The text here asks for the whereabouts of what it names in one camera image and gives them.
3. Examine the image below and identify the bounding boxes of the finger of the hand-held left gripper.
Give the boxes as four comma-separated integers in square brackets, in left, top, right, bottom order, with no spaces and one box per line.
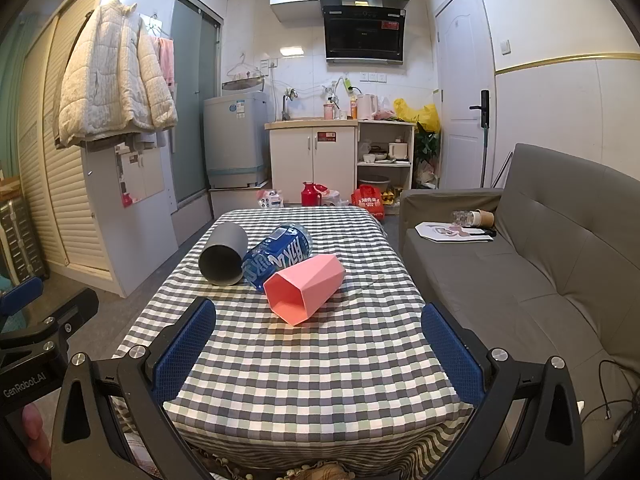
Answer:
[0,287,100,347]
[0,275,45,317]

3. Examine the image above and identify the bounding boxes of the wire basket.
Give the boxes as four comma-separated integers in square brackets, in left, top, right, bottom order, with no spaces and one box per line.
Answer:
[221,76,266,94]

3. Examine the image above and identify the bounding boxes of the black range hood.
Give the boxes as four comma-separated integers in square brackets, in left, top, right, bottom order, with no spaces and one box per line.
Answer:
[320,0,407,65]

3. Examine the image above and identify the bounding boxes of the grey washing machine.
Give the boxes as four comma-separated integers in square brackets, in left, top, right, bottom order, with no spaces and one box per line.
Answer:
[202,91,271,191]

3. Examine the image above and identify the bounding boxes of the frosted glass sliding door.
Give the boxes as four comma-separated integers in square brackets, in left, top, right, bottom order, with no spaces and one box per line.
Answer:
[170,0,224,207]

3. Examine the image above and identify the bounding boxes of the grey cup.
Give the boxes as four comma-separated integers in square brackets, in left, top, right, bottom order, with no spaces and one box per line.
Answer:
[198,221,249,286]

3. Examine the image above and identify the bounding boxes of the person's left hand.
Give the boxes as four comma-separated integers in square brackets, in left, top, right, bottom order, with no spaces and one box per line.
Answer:
[21,402,52,470]

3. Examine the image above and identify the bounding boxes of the white electric kettle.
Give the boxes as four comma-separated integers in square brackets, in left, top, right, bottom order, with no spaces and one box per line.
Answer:
[356,93,380,121]

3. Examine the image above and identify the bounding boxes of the black door lock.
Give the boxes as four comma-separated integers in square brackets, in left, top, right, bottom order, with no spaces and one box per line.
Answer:
[470,89,491,129]

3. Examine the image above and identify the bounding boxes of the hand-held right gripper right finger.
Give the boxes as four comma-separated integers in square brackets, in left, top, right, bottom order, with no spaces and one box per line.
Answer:
[421,302,586,480]

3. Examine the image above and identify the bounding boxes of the pink faceted cup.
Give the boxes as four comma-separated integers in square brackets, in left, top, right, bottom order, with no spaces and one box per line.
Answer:
[263,254,346,327]

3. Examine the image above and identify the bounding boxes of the cream louvred wardrobe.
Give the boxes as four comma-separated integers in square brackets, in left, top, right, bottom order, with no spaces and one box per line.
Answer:
[16,0,177,297]

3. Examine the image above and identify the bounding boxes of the white puffer jacket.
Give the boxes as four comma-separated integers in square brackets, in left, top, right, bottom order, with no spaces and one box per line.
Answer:
[56,0,179,149]

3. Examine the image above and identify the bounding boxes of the grey sofa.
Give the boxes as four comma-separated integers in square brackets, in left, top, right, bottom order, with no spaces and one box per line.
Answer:
[398,143,640,480]

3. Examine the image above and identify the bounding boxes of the grey suitcase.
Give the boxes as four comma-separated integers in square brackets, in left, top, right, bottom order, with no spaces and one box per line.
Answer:
[0,197,49,287]

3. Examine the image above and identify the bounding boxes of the metal faucet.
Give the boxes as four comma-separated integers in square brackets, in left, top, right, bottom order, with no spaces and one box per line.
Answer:
[281,89,300,122]

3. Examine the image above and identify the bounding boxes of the white open shelf unit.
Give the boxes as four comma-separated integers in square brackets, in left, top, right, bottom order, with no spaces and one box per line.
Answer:
[356,121,417,207]

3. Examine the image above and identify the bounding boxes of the green mop handle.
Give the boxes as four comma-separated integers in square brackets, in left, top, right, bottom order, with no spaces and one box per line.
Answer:
[479,125,489,189]

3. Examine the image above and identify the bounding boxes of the grey plastic basin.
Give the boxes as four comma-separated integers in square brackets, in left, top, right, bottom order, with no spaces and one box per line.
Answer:
[358,175,392,195]

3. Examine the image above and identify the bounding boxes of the white printed board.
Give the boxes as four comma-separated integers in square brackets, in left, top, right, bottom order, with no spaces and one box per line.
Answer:
[415,221,494,244]

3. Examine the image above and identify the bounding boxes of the green plant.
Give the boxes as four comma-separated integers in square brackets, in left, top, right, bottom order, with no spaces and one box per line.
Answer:
[415,127,441,167]

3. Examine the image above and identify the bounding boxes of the blue label plastic bottle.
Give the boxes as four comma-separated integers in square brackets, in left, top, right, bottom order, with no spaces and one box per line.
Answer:
[241,223,314,294]

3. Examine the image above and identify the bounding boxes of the grey white checkered tablecloth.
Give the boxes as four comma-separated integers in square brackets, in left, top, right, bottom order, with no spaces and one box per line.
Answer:
[111,208,482,478]

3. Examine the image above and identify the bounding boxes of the white door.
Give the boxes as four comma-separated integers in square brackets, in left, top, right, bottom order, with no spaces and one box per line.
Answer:
[433,0,497,189]

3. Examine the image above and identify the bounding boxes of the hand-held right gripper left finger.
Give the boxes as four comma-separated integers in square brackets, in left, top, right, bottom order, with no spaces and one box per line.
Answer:
[50,296,218,480]

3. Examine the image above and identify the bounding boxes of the red shopping bag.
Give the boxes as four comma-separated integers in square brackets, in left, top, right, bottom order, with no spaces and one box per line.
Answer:
[351,184,387,221]

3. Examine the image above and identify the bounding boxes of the black cables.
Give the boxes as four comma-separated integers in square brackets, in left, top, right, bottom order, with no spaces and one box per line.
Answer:
[579,357,640,447]

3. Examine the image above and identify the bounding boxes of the yellow plastic bag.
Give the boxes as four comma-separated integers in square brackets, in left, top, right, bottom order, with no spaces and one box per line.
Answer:
[393,98,442,134]

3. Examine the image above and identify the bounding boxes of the pink towel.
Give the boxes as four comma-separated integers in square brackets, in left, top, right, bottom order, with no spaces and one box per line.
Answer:
[152,35,176,87]

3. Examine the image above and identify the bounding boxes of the white sink cabinet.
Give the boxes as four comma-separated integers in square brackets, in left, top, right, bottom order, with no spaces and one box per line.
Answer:
[264,119,360,207]

